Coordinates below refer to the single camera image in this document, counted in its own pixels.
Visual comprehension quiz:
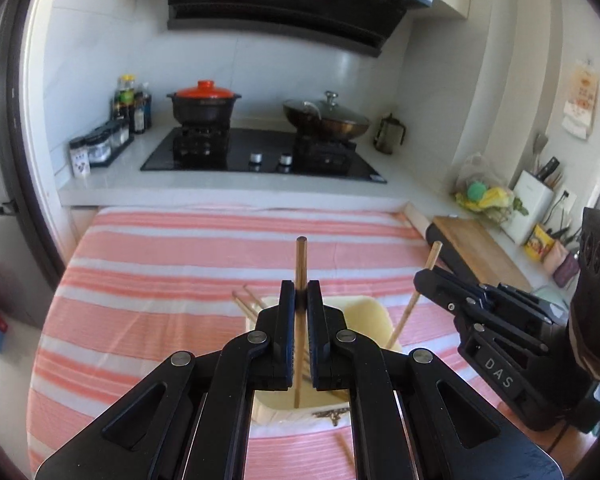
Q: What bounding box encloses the glass wok lid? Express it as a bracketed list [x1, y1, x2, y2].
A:
[292, 91, 370, 126]

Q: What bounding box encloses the white label spice jar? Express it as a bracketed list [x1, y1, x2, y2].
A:
[69, 136, 92, 179]

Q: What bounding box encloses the white knife block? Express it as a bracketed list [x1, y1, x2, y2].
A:
[500, 170, 556, 246]

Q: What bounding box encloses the yellow cup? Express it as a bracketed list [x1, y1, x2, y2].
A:
[524, 224, 556, 261]

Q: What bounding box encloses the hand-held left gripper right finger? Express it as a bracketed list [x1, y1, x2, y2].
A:
[307, 280, 563, 480]

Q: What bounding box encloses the dark wok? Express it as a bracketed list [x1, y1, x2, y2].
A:
[282, 97, 371, 142]

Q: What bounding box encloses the dark sauce bottle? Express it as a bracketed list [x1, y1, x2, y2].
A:
[132, 84, 154, 135]

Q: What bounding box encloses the black handled knife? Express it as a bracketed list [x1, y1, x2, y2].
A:
[535, 156, 561, 181]

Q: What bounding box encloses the dark glass jug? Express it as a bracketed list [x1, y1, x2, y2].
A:
[373, 112, 406, 156]

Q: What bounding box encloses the grey spatula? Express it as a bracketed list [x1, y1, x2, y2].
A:
[532, 132, 550, 171]

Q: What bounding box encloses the yellow cap sauce bottle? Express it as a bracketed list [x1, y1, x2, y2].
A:
[114, 74, 138, 122]

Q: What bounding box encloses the black clay pot red lid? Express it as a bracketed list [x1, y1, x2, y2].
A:
[166, 80, 242, 126]

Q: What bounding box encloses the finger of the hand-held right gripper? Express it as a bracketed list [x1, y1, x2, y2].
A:
[427, 268, 568, 321]
[414, 270, 551, 348]

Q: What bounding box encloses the black range hood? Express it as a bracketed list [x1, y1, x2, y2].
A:
[166, 0, 436, 58]

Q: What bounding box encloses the green cutting board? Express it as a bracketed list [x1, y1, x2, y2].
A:
[532, 284, 573, 311]

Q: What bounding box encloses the wooden cutting board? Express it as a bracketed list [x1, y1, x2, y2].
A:
[432, 216, 533, 293]

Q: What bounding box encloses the pink cup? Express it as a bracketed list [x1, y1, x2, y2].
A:
[542, 240, 571, 277]

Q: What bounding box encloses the clear bag with vegetables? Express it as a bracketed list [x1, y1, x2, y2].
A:
[452, 152, 523, 221]

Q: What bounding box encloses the wooden chopstick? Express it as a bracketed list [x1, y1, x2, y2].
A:
[384, 241, 443, 351]
[294, 236, 309, 408]
[334, 432, 356, 468]
[242, 285, 267, 311]
[231, 290, 258, 322]

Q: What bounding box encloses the purple cup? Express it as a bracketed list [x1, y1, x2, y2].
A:
[552, 251, 581, 288]

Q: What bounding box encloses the black gas stove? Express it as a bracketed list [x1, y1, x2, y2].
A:
[140, 126, 388, 185]

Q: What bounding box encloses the hanging wall calendar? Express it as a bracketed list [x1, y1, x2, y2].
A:
[562, 59, 600, 138]

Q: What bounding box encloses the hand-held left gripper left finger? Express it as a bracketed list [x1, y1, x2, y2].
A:
[35, 280, 296, 480]

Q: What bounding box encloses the cream ribbed utensil container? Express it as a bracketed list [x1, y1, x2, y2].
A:
[242, 296, 406, 426]

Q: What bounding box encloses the striped pink tablecloth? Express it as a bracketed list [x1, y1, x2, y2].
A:
[25, 206, 531, 480]

